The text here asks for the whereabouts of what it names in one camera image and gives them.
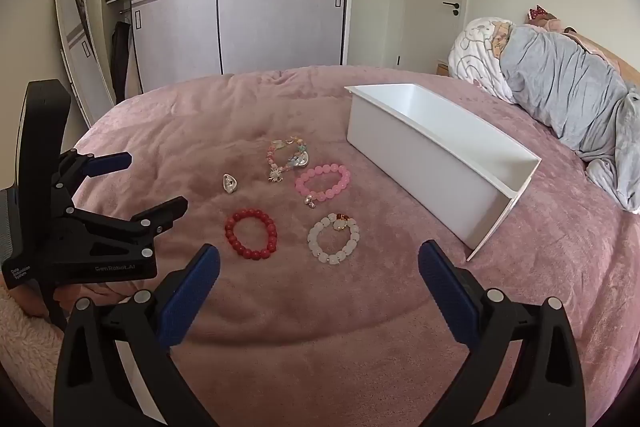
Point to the wooden nightstand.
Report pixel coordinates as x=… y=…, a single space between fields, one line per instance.
x=442 y=69

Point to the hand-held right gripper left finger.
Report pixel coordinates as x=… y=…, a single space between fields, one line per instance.
x=190 y=297

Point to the grey sliding-door wardrobe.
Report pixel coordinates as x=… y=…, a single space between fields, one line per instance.
x=275 y=7

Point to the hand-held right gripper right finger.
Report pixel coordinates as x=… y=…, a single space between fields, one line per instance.
x=447 y=292

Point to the black hanging garment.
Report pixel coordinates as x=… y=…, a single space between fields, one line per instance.
x=120 y=62

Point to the small silver charm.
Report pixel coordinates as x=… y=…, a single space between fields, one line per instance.
x=230 y=183

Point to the white printed blanket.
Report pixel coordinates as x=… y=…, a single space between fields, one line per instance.
x=475 y=57

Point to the person's pink fluffy clothing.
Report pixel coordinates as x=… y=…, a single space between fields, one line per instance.
x=20 y=342

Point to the wooden bed headboard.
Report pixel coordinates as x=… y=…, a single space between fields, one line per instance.
x=610 y=54

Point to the grey blanket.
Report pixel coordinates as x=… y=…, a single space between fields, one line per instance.
x=565 y=82

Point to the white plastic box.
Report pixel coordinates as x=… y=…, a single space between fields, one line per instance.
x=425 y=167

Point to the white-framed leaning mirror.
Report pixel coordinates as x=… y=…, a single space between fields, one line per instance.
x=80 y=37

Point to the pink bedspread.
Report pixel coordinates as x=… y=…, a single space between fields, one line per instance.
x=325 y=332

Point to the plush toy with red crown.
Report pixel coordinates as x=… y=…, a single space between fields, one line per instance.
x=542 y=18

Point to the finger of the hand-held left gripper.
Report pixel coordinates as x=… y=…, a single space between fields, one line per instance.
x=112 y=163
x=165 y=212

